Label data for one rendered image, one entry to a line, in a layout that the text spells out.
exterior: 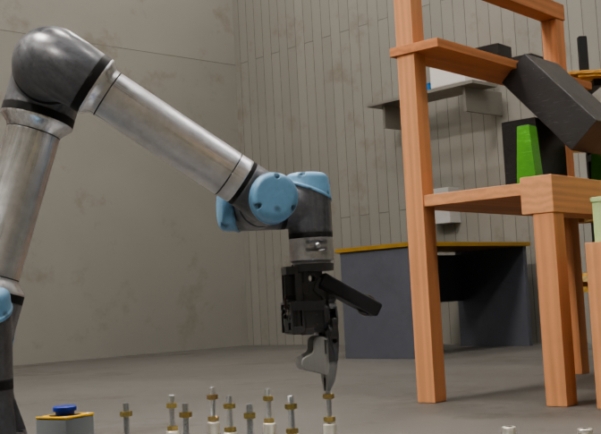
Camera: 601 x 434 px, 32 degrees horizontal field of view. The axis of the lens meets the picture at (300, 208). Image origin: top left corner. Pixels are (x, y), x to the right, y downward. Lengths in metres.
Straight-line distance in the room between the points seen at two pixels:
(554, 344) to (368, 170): 6.66
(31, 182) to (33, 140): 0.07
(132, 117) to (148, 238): 9.99
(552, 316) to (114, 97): 3.13
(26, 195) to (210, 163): 0.30
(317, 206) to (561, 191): 2.86
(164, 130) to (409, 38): 3.41
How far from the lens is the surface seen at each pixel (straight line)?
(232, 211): 1.69
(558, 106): 5.28
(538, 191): 4.47
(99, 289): 11.16
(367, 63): 11.05
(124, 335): 11.32
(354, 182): 11.04
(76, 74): 1.56
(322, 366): 1.74
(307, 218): 1.73
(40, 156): 1.68
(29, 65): 1.60
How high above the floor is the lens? 0.49
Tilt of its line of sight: 5 degrees up
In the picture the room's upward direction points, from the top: 3 degrees counter-clockwise
